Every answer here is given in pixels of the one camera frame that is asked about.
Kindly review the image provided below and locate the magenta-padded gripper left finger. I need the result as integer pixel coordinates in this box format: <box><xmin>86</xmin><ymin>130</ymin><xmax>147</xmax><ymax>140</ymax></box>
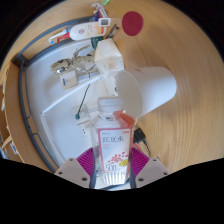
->
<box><xmin>53</xmin><ymin>147</ymin><xmax>98</xmax><ymax>190</ymax></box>

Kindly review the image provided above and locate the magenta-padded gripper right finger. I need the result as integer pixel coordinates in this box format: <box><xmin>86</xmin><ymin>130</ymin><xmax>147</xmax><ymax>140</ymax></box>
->
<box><xmin>129</xmin><ymin>146</ymin><xmax>172</xmax><ymax>189</ymax></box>

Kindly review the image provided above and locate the clear drink bottle red label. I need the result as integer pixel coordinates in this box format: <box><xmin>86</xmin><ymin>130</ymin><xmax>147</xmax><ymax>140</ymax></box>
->
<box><xmin>89</xmin><ymin>96</ymin><xmax>136</xmax><ymax>188</ymax></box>

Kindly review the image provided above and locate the black charger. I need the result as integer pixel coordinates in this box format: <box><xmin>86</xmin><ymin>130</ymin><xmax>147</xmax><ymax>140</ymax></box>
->
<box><xmin>133</xmin><ymin>128</ymin><xmax>148</xmax><ymax>148</ymax></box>

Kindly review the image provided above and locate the white paper cup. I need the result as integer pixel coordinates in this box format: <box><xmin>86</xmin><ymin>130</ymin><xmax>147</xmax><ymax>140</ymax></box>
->
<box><xmin>114</xmin><ymin>65</ymin><xmax>178</xmax><ymax>118</ymax></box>

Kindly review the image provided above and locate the white paper bag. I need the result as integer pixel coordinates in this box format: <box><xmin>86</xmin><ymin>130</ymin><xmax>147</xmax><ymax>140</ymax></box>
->
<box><xmin>94</xmin><ymin>38</ymin><xmax>125</xmax><ymax>79</ymax></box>

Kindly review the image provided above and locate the white pump bottle red pump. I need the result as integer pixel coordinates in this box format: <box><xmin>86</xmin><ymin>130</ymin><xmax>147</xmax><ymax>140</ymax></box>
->
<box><xmin>54</xmin><ymin>21</ymin><xmax>109</xmax><ymax>44</ymax></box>

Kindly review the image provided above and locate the flat round red coaster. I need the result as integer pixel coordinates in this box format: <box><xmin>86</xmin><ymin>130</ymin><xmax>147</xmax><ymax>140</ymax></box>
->
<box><xmin>121</xmin><ymin>10</ymin><xmax>145</xmax><ymax>37</ymax></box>

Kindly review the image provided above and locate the small white digital clock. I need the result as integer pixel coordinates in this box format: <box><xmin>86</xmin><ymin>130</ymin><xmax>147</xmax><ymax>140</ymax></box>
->
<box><xmin>98</xmin><ymin>18</ymin><xmax>110</xmax><ymax>27</ymax></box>

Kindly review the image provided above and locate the dark blue small box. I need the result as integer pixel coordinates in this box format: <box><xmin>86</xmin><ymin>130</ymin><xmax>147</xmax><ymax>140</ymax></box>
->
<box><xmin>89</xmin><ymin>9</ymin><xmax>101</xmax><ymax>23</ymax></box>

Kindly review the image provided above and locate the pink white small packet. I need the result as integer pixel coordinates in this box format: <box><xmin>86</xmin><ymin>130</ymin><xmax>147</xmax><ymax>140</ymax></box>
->
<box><xmin>91</xmin><ymin>3</ymin><xmax>108</xmax><ymax>18</ymax></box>

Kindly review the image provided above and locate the white wall outlet panel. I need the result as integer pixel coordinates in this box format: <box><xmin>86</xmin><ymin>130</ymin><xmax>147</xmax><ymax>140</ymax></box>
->
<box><xmin>74</xmin><ymin>104</ymin><xmax>98</xmax><ymax>134</ymax></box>

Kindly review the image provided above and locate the grey metal frame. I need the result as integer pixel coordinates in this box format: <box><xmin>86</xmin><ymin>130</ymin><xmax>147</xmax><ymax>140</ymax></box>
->
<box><xmin>12</xmin><ymin>16</ymin><xmax>111</xmax><ymax>174</ymax></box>

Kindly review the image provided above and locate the white wall box blue label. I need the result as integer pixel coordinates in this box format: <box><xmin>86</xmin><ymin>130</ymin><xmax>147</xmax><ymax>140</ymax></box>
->
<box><xmin>59</xmin><ymin>71</ymin><xmax>79</xmax><ymax>91</ymax></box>

